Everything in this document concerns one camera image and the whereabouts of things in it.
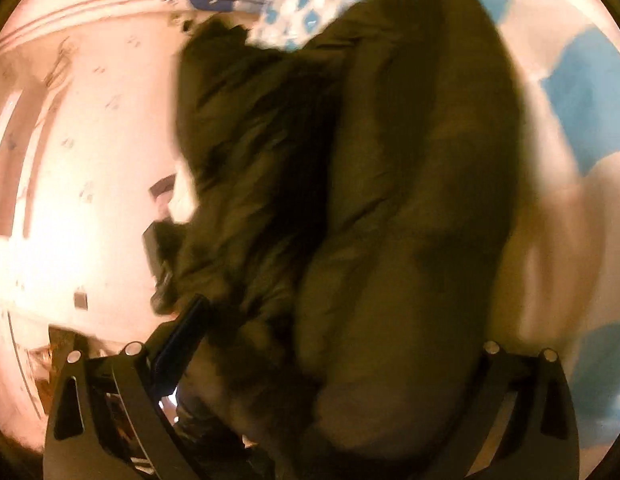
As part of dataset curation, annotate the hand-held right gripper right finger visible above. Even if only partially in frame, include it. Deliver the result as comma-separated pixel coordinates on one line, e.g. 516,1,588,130
425,340,581,480

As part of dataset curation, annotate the blue white checkered bed sheet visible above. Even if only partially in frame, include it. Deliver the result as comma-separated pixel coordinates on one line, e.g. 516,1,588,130
250,0,620,466

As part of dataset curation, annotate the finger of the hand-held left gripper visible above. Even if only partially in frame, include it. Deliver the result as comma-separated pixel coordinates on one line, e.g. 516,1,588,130
142,222,177,312

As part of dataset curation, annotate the dark olive padded jacket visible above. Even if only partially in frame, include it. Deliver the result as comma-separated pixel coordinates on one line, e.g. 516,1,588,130
160,0,528,480

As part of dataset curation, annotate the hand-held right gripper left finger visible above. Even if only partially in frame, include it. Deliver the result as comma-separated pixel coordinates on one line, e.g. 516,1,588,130
42,296,211,480

